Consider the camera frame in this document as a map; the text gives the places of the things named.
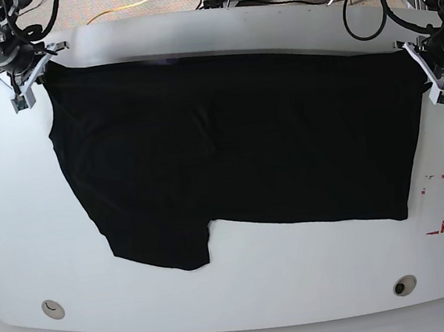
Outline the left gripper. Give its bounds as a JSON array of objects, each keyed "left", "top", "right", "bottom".
[{"left": 393, "top": 34, "right": 444, "bottom": 98}]

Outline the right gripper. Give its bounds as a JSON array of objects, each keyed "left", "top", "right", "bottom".
[{"left": 0, "top": 41, "right": 70, "bottom": 99}]

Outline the black printed t-shirt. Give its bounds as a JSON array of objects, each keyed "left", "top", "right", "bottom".
[{"left": 44, "top": 51, "right": 429, "bottom": 271}]

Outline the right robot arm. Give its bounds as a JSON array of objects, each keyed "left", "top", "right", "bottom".
[{"left": 0, "top": 0, "right": 68, "bottom": 111}]

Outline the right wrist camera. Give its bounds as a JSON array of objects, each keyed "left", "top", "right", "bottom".
[{"left": 10, "top": 90, "right": 36, "bottom": 113}]

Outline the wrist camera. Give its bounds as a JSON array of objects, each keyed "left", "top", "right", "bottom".
[
  {"left": 428, "top": 85, "right": 444, "bottom": 106},
  {"left": 10, "top": 90, "right": 36, "bottom": 113}
]

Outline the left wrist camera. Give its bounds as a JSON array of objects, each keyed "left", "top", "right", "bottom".
[{"left": 428, "top": 85, "right": 444, "bottom": 106}]

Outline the yellow cable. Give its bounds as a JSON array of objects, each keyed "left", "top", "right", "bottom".
[{"left": 84, "top": 0, "right": 160, "bottom": 27}]

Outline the right table cable grommet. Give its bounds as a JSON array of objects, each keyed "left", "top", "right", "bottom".
[{"left": 393, "top": 275, "right": 417, "bottom": 297}]

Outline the table cable grommet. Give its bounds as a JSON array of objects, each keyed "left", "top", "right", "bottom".
[
  {"left": 393, "top": 275, "right": 417, "bottom": 297},
  {"left": 41, "top": 300, "right": 66, "bottom": 321}
]

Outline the left table cable grommet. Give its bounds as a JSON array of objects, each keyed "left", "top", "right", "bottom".
[{"left": 41, "top": 300, "right": 66, "bottom": 321}]

